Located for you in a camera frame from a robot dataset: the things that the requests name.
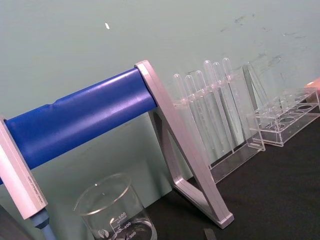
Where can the person's hand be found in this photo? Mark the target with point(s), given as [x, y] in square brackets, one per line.
[313, 83]

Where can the clear glass beaker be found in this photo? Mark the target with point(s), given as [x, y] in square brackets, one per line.
[100, 222]

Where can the clear acrylic pipette rack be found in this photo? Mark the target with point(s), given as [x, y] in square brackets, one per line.
[226, 168]

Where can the dark grey strip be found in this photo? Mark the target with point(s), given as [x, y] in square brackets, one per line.
[209, 235]

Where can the blue pipette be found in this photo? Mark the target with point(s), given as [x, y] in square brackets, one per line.
[41, 223]

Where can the black table cloth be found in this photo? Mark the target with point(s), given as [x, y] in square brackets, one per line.
[275, 200]

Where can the clear acrylic test tube rack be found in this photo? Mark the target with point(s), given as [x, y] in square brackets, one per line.
[273, 137]

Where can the silver stand with blue bar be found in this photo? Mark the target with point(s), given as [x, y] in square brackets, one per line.
[82, 112]

